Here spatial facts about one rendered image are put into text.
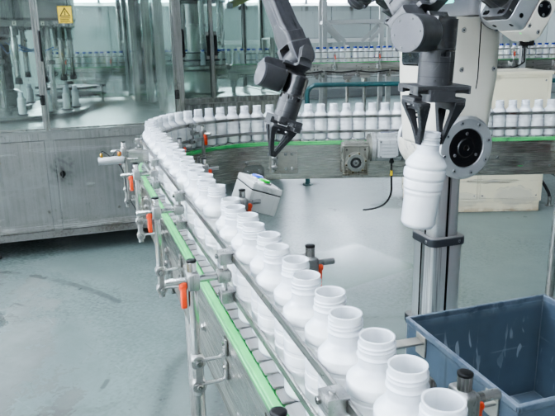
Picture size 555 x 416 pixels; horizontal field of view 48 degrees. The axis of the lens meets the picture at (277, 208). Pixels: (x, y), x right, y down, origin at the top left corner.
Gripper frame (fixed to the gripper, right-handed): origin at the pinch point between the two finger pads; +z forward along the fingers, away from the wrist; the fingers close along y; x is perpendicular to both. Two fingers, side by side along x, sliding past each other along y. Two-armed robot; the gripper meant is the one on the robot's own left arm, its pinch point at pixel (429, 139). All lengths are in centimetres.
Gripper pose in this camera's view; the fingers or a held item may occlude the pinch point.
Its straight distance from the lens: 107.7
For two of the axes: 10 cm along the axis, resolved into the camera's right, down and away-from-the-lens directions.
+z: -0.2, 9.6, 2.8
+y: 9.7, -0.6, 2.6
